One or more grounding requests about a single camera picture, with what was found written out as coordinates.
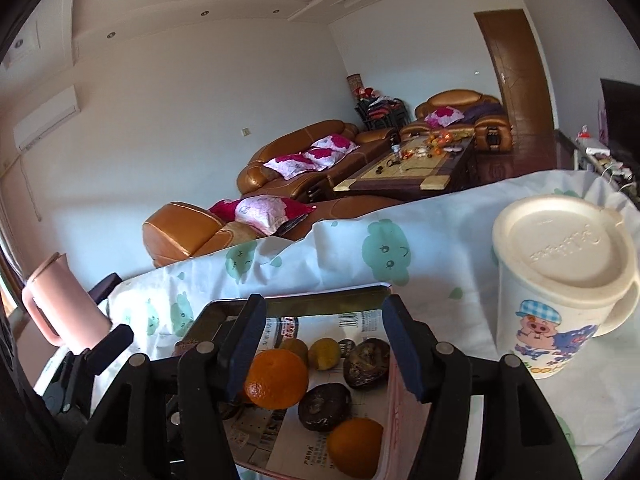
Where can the orange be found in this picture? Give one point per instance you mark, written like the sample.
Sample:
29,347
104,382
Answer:
355,447
275,377

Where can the light pink pillow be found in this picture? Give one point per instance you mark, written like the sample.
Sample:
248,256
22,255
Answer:
270,212

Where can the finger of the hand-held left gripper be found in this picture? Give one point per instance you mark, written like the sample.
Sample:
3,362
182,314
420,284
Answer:
112,345
175,417

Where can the brown wooden door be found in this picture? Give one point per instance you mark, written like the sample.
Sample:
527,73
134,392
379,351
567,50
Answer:
520,70

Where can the tall brown vase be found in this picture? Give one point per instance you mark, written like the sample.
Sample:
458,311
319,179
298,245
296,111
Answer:
355,85

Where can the yellow small fruit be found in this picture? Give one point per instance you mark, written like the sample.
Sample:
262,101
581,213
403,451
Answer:
325,353

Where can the brown leather armchair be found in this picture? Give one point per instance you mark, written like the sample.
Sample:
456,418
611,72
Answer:
490,125

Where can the long brown leather sofa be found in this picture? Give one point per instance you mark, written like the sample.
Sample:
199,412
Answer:
300,135

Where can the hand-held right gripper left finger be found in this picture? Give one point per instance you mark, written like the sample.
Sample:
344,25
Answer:
245,350

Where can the pink cardboard box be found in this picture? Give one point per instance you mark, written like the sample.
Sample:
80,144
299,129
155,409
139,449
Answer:
325,317

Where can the white cloud-print tablecloth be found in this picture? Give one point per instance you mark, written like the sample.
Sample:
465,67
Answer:
440,240

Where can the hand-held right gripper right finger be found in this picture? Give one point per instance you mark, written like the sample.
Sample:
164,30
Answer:
405,360

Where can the pink bag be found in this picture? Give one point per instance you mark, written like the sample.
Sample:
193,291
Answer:
602,122

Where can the black television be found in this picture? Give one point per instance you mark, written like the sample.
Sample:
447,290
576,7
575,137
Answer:
622,115

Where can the white air conditioner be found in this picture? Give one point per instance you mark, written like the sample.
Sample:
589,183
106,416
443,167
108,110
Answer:
47,117

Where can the brownish green small fruit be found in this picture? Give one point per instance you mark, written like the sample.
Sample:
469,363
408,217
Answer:
295,350

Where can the dark television stand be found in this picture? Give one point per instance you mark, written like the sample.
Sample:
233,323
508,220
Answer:
570,147

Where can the stacked dark chairs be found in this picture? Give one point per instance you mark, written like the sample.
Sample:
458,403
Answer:
382,112

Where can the purple blanket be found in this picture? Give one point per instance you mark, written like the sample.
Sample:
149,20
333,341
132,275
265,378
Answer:
482,110

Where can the cream plastic cup lid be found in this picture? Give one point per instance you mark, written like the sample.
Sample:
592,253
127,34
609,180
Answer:
555,250

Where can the dark brown round fruit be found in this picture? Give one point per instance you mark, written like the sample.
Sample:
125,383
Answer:
367,362
325,407

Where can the white cartoon-print cup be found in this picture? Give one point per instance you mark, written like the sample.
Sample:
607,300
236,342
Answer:
545,330

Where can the wooden coffee table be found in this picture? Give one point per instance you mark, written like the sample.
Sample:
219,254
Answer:
400,172

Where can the pink floral pillow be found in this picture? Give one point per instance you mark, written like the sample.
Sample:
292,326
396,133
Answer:
335,145
444,116
290,165

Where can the pink kettle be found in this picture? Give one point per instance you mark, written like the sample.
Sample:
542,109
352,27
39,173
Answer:
55,300

